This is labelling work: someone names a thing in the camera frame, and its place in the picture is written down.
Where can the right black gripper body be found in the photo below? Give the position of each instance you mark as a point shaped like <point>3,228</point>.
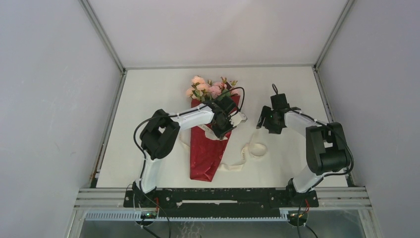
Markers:
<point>270,122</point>

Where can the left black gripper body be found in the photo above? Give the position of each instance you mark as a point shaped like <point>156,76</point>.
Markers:
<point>223,126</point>

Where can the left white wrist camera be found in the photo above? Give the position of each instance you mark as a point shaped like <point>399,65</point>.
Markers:
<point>238,118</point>

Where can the cream ribbon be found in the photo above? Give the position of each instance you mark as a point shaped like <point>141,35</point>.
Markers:
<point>251,150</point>

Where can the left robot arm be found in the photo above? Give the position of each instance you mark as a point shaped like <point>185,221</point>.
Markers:
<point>156,136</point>

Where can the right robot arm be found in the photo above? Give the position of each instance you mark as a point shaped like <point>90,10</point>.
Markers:
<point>327,152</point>

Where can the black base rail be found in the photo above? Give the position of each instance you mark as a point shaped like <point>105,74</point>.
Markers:
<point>224,202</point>

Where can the red wrapping paper sheet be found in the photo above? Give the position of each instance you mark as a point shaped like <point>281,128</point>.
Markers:
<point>205,154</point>

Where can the pink flower stem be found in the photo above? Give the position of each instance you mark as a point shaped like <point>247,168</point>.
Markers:
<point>200,88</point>
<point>233,88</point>
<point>190,92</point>
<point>217,88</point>

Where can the white cable duct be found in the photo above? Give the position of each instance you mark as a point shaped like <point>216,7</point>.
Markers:
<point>97,215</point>

